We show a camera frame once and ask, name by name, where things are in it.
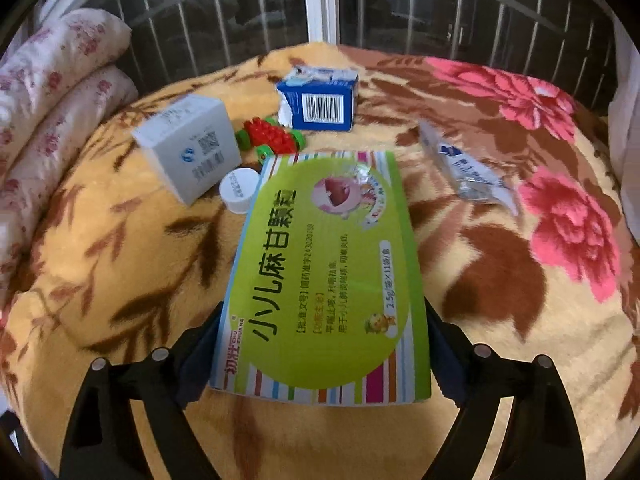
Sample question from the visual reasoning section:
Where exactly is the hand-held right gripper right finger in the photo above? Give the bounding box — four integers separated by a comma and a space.
422, 297, 586, 480

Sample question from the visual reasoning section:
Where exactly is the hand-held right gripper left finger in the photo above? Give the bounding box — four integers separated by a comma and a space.
59, 300, 226, 480

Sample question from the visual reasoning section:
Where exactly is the green striped medicine box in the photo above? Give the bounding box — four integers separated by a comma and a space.
209, 150, 432, 406

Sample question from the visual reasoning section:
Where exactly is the yellow floral fleece blanket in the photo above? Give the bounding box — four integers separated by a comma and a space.
0, 42, 640, 480

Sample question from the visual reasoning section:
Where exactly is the white bottle cap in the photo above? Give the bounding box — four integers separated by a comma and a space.
219, 169, 261, 213

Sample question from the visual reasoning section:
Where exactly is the silver white sachet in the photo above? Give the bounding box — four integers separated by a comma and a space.
417, 121, 521, 211

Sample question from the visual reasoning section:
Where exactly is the white cardboard box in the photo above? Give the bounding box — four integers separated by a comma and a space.
131, 94, 241, 206

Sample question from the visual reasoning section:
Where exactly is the red green toy brick car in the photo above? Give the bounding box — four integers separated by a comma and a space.
235, 116, 307, 161

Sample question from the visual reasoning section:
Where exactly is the small blue milk carton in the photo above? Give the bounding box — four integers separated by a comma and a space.
276, 65, 360, 132

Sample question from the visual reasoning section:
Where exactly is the white sheer curtain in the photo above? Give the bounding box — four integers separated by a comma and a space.
607, 25, 640, 241

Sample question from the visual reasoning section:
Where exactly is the folded floral quilt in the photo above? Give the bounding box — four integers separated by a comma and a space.
0, 7, 140, 281

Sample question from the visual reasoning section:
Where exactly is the metal window railing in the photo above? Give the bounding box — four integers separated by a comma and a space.
75, 0, 616, 91

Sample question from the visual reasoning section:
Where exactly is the white window frame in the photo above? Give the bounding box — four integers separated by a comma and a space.
32, 0, 343, 45

